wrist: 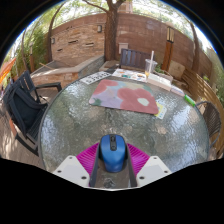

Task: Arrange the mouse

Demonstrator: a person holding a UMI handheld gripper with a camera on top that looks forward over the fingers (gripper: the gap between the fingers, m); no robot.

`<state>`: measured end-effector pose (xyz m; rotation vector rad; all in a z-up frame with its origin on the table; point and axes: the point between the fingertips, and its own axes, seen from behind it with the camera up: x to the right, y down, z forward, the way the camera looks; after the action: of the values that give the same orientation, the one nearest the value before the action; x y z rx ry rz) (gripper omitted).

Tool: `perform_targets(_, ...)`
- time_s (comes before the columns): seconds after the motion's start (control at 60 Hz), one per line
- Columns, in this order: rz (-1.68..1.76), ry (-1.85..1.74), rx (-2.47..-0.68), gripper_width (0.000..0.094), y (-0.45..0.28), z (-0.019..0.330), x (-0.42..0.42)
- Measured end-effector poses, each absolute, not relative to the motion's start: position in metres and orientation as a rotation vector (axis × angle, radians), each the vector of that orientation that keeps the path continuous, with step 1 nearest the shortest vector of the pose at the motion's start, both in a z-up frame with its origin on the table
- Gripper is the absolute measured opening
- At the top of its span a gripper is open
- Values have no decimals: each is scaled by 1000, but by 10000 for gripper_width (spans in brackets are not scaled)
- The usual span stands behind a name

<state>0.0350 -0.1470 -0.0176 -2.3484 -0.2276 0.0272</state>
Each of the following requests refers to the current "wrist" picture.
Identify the black slatted chair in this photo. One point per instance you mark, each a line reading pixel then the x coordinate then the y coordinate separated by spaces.
pixel 23 110

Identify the white licence plate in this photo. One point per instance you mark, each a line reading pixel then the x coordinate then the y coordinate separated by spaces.
pixel 95 77

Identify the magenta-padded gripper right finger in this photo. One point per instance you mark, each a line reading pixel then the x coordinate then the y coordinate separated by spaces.
pixel 140 160

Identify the dark wicker chair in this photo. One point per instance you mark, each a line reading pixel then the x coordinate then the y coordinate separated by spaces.
pixel 213 120

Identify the dark wooden armchair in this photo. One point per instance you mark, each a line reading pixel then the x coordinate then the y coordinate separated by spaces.
pixel 133 59

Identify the blue computer mouse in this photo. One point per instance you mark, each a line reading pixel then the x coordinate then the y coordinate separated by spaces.
pixel 113 155

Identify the colourful sticker sheet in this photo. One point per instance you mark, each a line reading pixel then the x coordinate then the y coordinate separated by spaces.
pixel 128 75

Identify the wooden slat fence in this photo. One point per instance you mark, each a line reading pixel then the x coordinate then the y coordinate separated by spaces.
pixel 203 90

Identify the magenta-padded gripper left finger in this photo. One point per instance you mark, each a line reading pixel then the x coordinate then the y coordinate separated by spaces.
pixel 85 160

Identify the beige wall utility box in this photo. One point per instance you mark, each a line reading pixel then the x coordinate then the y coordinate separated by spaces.
pixel 123 47

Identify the stone raised garden bed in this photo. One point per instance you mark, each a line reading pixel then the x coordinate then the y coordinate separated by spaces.
pixel 63 74

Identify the yellow card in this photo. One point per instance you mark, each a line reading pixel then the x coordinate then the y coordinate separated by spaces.
pixel 161 110

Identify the clear plastic cup with straw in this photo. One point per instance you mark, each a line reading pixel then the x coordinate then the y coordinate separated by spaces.
pixel 149 68

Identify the large tree trunk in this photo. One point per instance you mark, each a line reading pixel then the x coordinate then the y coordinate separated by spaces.
pixel 111 36

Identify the wall lamp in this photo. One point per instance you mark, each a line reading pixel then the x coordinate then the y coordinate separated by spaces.
pixel 52 40
pixel 99 28

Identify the white blue booklet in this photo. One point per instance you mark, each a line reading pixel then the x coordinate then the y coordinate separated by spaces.
pixel 177 90

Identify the green marker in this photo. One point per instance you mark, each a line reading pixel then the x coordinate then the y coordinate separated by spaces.
pixel 190 100

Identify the floral mouse pad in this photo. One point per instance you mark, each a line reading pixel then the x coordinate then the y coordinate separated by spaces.
pixel 126 96

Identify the white book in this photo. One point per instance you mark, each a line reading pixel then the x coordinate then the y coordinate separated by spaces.
pixel 160 82

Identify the wooden garden lamp post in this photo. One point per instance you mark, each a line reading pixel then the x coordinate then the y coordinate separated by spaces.
pixel 168 50

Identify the low concrete platform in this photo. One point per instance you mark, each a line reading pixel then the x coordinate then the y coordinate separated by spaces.
pixel 109 65

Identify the grey planter box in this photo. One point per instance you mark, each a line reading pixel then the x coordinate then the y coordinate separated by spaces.
pixel 165 74

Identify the beige stone slab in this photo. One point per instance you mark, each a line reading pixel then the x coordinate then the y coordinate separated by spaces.
pixel 176 70

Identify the thin tree trunk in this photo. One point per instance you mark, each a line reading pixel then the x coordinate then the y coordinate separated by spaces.
pixel 195 50

